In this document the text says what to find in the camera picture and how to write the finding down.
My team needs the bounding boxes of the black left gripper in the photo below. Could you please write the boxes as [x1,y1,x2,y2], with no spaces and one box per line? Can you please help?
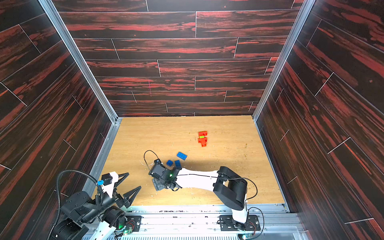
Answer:
[82,172,141,224]

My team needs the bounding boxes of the aluminium frame rail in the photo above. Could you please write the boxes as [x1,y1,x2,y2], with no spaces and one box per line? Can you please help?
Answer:
[253,0,316,127]
[37,0,123,214]

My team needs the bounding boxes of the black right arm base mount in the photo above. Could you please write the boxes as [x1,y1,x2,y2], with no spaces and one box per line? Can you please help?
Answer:
[217,215,261,232]

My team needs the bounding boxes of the aluminium frame rail left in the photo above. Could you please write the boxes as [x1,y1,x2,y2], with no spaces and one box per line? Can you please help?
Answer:
[37,0,123,214]

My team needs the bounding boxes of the aluminium frame rail right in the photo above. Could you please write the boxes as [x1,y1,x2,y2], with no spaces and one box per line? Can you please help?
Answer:
[253,0,316,127]

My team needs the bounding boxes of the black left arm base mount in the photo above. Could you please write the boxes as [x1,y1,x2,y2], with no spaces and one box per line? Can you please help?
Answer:
[123,216,143,235]

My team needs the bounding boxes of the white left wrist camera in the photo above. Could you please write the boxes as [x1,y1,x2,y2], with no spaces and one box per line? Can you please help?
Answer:
[97,172,119,198]

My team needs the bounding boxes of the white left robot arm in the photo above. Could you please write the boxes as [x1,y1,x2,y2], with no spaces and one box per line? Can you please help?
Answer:
[47,170,142,240]

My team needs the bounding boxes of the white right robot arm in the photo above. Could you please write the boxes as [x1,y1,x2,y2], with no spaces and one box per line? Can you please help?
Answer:
[149,160,248,228]

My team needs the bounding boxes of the aluminium front base rails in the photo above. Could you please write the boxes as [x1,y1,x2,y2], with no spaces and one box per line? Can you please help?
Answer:
[52,203,310,240]

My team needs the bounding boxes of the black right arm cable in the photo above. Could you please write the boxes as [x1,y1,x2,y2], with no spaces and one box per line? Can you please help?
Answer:
[143,149,161,175]

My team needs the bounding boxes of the blue long brick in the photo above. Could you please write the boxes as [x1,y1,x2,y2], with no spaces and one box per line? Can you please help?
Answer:
[177,152,188,161]
[175,160,182,169]

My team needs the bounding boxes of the small blue square brick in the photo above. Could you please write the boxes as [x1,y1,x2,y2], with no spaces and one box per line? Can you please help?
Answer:
[167,160,174,167]

